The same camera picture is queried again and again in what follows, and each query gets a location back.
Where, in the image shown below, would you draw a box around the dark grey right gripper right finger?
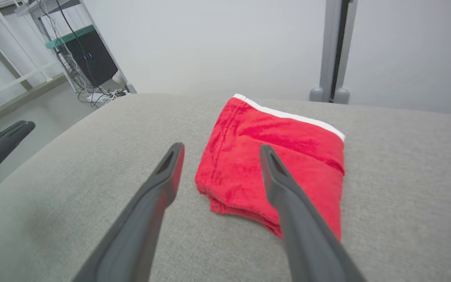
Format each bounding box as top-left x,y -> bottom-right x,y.
259,145 -> 368,282

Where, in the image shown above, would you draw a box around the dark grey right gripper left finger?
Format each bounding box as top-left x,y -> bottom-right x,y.
73,143 -> 186,282

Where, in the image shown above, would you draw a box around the red shorts striped white trim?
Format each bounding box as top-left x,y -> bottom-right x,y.
194,93 -> 346,241

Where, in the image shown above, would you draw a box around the black computer tower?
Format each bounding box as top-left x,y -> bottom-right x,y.
63,29 -> 119,88

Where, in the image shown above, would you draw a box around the green shelf board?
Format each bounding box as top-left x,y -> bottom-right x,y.
45,25 -> 95,49

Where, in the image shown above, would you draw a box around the black computer on rack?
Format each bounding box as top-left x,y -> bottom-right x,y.
14,0 -> 137,95

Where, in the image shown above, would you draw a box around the white metal rail frame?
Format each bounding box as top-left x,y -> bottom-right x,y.
0,0 -> 69,132

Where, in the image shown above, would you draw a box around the tangled black white cables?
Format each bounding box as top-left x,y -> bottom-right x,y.
76,87 -> 127,108

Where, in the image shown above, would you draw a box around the grey metal partition post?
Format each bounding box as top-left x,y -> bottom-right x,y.
310,0 -> 358,105

